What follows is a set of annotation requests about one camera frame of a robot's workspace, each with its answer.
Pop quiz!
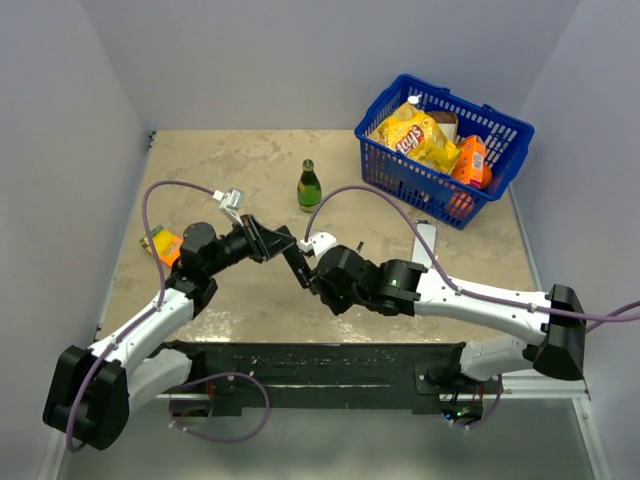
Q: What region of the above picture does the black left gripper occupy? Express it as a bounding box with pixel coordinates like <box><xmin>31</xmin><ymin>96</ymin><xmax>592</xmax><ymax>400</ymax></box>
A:
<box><xmin>205</xmin><ymin>214</ymin><xmax>296</xmax><ymax>277</ymax></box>

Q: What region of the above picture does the black remote control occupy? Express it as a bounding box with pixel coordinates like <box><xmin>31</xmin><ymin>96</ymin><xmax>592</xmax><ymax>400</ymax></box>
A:
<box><xmin>283</xmin><ymin>245</ymin><xmax>317</xmax><ymax>295</ymax></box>

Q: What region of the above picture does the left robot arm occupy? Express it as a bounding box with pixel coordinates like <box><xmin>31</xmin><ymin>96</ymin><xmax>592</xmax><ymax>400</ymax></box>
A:
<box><xmin>43</xmin><ymin>215</ymin><xmax>309</xmax><ymax>453</ymax></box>

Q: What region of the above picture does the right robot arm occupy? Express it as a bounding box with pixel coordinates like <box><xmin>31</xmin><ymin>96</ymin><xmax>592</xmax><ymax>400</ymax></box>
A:
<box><xmin>312</xmin><ymin>245</ymin><xmax>586</xmax><ymax>393</ymax></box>

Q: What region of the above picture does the green glass bottle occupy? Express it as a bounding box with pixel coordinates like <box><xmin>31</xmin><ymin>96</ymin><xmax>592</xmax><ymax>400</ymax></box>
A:
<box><xmin>297</xmin><ymin>159</ymin><xmax>322</xmax><ymax>213</ymax></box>

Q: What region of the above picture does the white rectangular box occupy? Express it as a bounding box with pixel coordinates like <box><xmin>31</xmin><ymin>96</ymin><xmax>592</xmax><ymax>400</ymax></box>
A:
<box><xmin>411</xmin><ymin>222</ymin><xmax>436</xmax><ymax>269</ymax></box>

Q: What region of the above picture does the orange fruit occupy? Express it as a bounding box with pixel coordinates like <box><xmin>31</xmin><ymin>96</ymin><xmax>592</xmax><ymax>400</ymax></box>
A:
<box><xmin>445</xmin><ymin>191</ymin><xmax>475</xmax><ymax>220</ymax></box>

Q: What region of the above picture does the yellow chips bag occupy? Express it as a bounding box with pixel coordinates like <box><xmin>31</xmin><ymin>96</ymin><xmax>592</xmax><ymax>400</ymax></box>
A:
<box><xmin>369</xmin><ymin>101</ymin><xmax>460</xmax><ymax>174</ymax></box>

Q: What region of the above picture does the orange juice carton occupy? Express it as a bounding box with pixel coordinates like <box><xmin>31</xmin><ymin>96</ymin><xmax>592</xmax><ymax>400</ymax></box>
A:
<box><xmin>451</xmin><ymin>135</ymin><xmax>486</xmax><ymax>189</ymax></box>

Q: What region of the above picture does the blue plastic shopping basket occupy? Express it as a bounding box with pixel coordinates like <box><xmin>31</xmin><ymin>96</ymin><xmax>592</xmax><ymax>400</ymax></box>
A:
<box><xmin>354</xmin><ymin>74</ymin><xmax>535</xmax><ymax>229</ymax></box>

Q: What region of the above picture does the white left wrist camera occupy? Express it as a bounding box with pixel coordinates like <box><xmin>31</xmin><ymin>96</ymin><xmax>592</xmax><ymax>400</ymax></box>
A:
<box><xmin>212</xmin><ymin>188</ymin><xmax>244</xmax><ymax>225</ymax></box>

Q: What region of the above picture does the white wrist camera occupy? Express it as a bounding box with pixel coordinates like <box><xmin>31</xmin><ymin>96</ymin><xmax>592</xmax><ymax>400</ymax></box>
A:
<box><xmin>298</xmin><ymin>232</ymin><xmax>338</xmax><ymax>261</ymax></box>
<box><xmin>212</xmin><ymin>188</ymin><xmax>244</xmax><ymax>225</ymax></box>

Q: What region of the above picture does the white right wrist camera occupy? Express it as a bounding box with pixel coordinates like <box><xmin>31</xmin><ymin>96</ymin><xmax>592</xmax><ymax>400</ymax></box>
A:
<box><xmin>298</xmin><ymin>232</ymin><xmax>338</xmax><ymax>261</ymax></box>

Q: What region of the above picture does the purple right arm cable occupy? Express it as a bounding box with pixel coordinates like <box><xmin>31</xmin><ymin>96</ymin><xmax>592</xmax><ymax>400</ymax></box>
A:
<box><xmin>304</xmin><ymin>185</ymin><xmax>640</xmax><ymax>334</ymax></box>

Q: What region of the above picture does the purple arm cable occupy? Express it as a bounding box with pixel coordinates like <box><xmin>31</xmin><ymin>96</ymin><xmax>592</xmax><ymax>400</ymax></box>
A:
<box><xmin>65</xmin><ymin>180</ymin><xmax>216</xmax><ymax>454</ymax></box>
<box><xmin>304</xmin><ymin>185</ymin><xmax>640</xmax><ymax>334</ymax></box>

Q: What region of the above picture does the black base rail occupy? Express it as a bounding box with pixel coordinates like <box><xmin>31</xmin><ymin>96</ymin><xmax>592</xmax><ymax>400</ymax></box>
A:
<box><xmin>150</xmin><ymin>341</ymin><xmax>500</xmax><ymax>416</ymax></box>

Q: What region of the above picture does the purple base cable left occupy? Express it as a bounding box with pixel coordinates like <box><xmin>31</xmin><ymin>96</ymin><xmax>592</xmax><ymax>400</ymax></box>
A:
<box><xmin>168</xmin><ymin>372</ymin><xmax>271</xmax><ymax>445</ymax></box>

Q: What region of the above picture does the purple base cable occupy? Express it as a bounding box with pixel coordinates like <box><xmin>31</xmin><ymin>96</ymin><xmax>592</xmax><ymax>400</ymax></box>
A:
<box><xmin>449</xmin><ymin>382</ymin><xmax>505</xmax><ymax>431</ymax></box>
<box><xmin>168</xmin><ymin>372</ymin><xmax>271</xmax><ymax>445</ymax></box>

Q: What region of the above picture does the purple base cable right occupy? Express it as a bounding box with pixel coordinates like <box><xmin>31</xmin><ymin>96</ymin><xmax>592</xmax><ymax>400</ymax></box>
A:
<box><xmin>449</xmin><ymin>382</ymin><xmax>505</xmax><ymax>431</ymax></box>

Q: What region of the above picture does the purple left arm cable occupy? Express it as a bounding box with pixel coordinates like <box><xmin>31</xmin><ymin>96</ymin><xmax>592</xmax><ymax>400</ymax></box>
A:
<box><xmin>65</xmin><ymin>180</ymin><xmax>216</xmax><ymax>454</ymax></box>

